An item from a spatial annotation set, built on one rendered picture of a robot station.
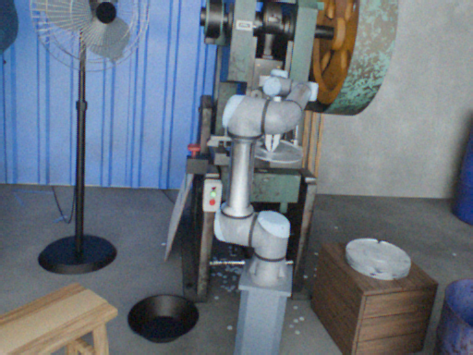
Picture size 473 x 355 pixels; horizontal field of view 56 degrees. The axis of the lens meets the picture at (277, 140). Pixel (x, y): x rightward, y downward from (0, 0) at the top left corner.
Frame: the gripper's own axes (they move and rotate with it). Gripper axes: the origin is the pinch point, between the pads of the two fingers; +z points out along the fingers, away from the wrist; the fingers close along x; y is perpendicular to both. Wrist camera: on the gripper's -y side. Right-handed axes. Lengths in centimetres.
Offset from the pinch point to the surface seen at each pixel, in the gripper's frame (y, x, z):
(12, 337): -59, 87, 47
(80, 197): 46, 86, 45
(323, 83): 44, -36, -27
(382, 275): -34, -47, 42
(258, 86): 25.9, 3.8, -24.4
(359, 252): -18, -43, 41
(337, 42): 28, -34, -50
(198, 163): 8.5, 30.9, 10.7
